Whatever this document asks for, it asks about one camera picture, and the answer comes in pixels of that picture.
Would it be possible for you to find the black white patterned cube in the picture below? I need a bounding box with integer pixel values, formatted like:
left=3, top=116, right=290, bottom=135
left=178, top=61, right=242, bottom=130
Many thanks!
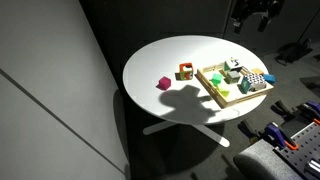
left=240, top=73, right=268, bottom=95

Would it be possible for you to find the black perforated board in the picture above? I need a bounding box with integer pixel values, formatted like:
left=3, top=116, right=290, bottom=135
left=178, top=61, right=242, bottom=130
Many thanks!
left=274, top=121, right=320, bottom=180

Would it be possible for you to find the wooden tray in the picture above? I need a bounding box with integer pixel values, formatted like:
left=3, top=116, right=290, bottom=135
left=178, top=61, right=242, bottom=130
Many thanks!
left=195, top=61, right=275, bottom=109

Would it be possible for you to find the orange block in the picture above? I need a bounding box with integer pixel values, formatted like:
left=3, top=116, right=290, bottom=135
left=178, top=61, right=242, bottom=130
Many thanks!
left=251, top=67, right=265, bottom=76

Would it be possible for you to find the grey green cube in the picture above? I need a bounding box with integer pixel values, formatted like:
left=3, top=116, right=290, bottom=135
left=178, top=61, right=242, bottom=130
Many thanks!
left=226, top=70, right=242, bottom=84

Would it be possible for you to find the black clamp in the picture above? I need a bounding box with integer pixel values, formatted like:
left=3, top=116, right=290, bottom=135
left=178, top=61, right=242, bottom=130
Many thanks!
left=270, top=99, right=296, bottom=118

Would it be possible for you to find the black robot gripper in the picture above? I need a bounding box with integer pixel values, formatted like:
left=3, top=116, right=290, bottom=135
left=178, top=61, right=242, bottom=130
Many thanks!
left=232, top=0, right=286, bottom=35

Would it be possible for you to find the purple clamp with orange handle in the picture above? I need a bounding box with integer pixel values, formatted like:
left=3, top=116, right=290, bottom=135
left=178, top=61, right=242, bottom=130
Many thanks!
left=261, top=121, right=299, bottom=152

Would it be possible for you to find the magenta cube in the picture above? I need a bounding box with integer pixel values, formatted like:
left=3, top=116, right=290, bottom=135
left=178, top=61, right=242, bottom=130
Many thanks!
left=156, top=76, right=172, bottom=92

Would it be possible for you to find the white cube with black marks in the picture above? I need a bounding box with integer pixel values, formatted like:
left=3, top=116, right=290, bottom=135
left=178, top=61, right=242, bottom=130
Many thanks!
left=223, top=57, right=244, bottom=73

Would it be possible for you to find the blue block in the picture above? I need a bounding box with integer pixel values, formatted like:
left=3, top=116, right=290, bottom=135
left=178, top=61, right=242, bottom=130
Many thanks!
left=262, top=73, right=277, bottom=85

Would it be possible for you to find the grey padded stool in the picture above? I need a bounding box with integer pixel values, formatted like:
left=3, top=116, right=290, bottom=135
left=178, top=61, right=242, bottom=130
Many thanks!
left=233, top=139, right=294, bottom=180

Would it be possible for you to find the orange green picture cube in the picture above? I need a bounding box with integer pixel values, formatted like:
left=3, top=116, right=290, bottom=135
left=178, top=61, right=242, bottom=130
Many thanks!
left=175, top=62, right=195, bottom=82

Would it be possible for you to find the white table base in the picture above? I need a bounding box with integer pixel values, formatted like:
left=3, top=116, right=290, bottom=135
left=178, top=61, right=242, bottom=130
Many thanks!
left=142, top=119, right=231, bottom=148

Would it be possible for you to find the yellow-green block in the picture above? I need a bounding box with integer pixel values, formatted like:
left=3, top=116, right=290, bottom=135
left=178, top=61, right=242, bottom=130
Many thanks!
left=216, top=84, right=231, bottom=98

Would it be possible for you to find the metal cylinder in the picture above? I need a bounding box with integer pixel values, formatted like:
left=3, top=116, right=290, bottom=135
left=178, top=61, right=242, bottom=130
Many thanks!
left=303, top=159, right=320, bottom=179

